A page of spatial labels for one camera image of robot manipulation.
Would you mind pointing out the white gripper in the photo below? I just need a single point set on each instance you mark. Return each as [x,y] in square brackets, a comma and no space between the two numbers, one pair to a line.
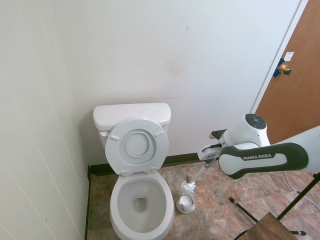
[211,153]

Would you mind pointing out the white toilet brush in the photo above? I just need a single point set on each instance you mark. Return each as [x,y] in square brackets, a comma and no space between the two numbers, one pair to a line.
[187,187]

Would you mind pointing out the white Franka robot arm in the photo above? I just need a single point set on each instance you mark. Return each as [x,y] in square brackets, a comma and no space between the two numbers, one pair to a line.
[250,165]

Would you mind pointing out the white toilet brush holder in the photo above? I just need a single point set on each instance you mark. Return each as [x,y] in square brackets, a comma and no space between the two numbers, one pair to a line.
[183,203]

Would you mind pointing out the white ceramic toilet bowl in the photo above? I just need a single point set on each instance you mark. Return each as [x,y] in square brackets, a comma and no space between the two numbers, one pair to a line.
[167,197]

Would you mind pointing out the white toilet tank lid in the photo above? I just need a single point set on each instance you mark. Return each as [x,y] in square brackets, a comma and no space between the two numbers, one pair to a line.
[130,111]

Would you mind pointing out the white toilet seat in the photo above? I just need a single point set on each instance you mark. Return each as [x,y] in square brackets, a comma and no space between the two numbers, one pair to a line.
[112,153]

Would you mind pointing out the white toilet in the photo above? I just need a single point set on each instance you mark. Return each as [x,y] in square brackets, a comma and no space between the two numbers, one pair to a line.
[100,170]

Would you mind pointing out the brown wooden table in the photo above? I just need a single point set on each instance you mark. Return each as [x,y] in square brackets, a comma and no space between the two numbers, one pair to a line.
[268,228]

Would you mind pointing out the brown wooden door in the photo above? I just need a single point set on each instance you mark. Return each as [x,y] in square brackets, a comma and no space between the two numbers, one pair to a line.
[295,100]

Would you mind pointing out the blue tape strip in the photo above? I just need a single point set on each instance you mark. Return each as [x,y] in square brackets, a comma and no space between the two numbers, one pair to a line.
[276,73]

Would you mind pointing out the brass door knob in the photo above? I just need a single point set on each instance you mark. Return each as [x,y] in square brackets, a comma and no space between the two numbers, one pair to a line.
[283,68]

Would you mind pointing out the white paper label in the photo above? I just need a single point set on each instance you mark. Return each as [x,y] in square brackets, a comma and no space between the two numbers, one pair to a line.
[289,56]

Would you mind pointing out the black camera tripod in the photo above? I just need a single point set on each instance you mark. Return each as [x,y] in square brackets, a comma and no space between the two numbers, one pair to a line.
[243,209]

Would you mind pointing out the white door frame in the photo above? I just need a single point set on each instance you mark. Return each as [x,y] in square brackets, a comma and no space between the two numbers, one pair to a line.
[288,37]

